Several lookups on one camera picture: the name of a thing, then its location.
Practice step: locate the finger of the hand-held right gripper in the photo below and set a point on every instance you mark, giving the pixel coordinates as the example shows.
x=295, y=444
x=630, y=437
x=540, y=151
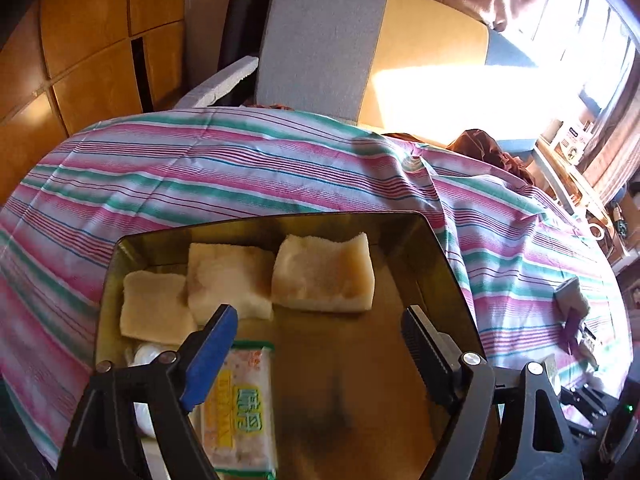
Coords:
x=582, y=422
x=585, y=400

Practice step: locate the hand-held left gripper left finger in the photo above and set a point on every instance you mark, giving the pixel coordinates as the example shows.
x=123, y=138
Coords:
x=210, y=360

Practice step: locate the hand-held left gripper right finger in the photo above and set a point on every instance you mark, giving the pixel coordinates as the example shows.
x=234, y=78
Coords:
x=420, y=350

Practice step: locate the green yellow cracker packet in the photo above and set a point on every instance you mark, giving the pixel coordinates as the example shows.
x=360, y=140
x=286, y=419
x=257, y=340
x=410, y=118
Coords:
x=240, y=410

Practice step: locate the white plastic item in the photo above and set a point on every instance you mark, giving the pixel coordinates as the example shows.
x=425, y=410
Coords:
x=145, y=355

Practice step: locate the small yellow sponge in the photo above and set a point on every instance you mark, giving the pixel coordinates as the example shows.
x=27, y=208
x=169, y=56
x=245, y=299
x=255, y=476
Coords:
x=155, y=310

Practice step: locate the gold metal tin box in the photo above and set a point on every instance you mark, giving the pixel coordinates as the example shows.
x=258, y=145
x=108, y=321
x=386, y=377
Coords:
x=350, y=385

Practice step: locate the medium yellow sponge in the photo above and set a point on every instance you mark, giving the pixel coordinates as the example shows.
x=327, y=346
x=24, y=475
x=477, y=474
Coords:
x=230, y=280

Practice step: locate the large notched yellow sponge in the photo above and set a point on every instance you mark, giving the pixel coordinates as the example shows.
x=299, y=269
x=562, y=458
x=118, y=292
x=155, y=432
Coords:
x=320, y=275

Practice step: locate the white printed carton box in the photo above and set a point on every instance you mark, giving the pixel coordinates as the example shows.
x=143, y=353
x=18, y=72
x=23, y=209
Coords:
x=552, y=375

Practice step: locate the purple snack wrapper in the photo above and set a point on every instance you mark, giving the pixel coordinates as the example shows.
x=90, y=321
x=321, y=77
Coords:
x=570, y=330

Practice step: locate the rolled white sock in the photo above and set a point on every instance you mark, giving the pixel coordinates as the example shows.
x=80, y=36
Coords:
x=575, y=295

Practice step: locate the striped pink green bedsheet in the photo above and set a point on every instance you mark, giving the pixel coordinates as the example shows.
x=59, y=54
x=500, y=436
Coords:
x=250, y=170

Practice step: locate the brown cloth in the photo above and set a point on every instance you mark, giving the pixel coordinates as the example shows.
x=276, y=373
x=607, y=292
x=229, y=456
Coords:
x=485, y=152

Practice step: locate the wooden rack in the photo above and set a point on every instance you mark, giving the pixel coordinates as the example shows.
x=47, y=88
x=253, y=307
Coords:
x=570, y=185

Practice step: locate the white cardboard box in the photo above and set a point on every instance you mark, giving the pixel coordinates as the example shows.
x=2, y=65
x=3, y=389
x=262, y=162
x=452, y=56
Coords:
x=575, y=140

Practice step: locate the white foam strip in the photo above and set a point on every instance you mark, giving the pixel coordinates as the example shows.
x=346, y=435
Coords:
x=220, y=80

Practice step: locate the wooden cabinet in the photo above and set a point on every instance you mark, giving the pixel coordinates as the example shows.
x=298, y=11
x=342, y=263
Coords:
x=85, y=35

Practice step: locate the black chair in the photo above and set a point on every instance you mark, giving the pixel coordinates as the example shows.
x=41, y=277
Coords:
x=245, y=10

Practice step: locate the bright window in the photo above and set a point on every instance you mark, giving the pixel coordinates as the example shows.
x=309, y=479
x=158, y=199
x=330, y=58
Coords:
x=575, y=25

